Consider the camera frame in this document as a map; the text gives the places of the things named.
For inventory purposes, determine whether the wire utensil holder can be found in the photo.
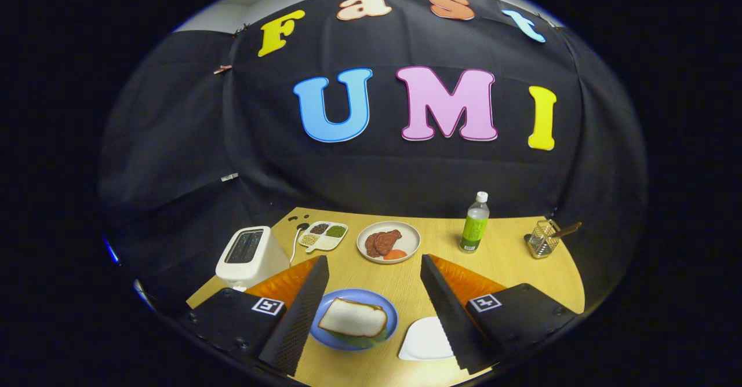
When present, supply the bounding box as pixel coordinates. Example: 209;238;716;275
526;219;561;260

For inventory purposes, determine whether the green label plastic bottle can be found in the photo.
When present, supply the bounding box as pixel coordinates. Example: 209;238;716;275
459;191;490;254

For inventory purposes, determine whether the white divided dish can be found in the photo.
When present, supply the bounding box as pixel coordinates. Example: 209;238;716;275
297;221;348;254

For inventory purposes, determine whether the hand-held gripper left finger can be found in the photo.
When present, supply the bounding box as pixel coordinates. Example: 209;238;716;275
179;255;330;377

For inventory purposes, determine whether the toasted bread slice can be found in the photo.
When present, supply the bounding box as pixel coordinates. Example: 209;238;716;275
318;297;388;338

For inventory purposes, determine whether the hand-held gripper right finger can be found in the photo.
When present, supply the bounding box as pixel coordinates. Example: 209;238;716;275
420;254;579;375

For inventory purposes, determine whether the white round plate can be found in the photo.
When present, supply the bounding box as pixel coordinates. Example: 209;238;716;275
357;221;421;265

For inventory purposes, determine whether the green lettuce leaf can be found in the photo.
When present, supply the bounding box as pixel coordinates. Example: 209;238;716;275
325;297;388;350

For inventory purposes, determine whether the black backdrop cloth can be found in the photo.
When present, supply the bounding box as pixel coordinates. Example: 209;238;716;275
99;0;649;312

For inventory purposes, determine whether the white toaster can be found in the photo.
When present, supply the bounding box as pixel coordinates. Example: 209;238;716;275
215;226;290;292

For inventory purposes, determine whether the blue round plate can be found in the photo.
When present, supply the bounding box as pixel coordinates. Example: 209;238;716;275
309;289;399;352

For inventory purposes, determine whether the white rounded square plate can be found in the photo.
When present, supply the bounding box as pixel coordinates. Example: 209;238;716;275
398;316;456;362

